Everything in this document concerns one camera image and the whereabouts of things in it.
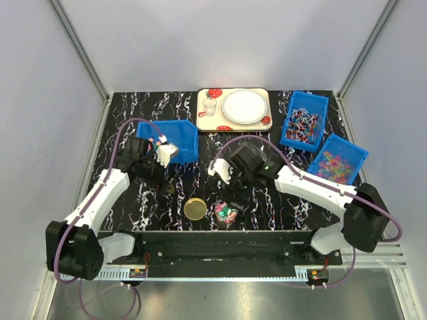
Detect white plate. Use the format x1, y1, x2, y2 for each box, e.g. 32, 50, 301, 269
222, 89, 268, 125

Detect blue bin of lollipops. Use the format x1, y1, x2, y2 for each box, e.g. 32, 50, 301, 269
279, 91, 329, 153

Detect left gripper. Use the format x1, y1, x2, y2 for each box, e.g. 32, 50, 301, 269
139, 149, 179, 195

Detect gold jar lid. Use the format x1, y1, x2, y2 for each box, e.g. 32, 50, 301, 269
183, 197, 207, 221

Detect clear plastic scoop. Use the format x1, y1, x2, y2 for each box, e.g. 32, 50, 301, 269
240, 141, 267, 161

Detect clear plastic jar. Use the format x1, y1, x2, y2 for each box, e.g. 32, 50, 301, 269
214, 200, 239, 230

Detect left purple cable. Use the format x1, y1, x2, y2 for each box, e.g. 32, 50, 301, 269
53, 118, 167, 317

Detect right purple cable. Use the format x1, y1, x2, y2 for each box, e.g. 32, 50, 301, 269
211, 135, 403, 289

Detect right aluminium corner post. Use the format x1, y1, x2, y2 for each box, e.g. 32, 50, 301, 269
336, 0, 400, 101

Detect blue bin of star candies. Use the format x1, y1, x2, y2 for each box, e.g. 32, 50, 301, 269
136, 120, 199, 165

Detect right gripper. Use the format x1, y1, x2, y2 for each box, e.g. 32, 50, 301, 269
216, 161, 255, 211

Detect blue bin of gummy candies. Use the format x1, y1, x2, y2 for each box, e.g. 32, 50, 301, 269
306, 134, 369, 185

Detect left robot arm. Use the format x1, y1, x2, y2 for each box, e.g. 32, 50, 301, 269
45, 136, 179, 283

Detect strawberry pattern tray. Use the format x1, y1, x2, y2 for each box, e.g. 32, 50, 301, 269
195, 88, 273, 132

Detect clear drinking glass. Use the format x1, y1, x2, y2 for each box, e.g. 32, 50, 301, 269
202, 97, 217, 117

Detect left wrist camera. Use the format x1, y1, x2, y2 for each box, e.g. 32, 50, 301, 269
156, 135, 179, 168

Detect aluminium front rail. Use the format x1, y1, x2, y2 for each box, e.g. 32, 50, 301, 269
45, 241, 408, 281

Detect aluminium corner post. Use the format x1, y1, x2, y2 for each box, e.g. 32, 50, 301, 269
48, 0, 113, 103
336, 0, 400, 101

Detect scooped star candies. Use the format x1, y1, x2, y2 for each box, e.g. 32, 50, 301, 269
215, 202, 238, 224

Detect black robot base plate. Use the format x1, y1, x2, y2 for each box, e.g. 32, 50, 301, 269
107, 231, 342, 267

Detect purple cable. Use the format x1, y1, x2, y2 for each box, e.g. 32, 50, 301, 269
211, 135, 403, 289
53, 118, 167, 317

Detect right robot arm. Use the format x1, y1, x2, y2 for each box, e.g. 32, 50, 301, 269
210, 145, 390, 265

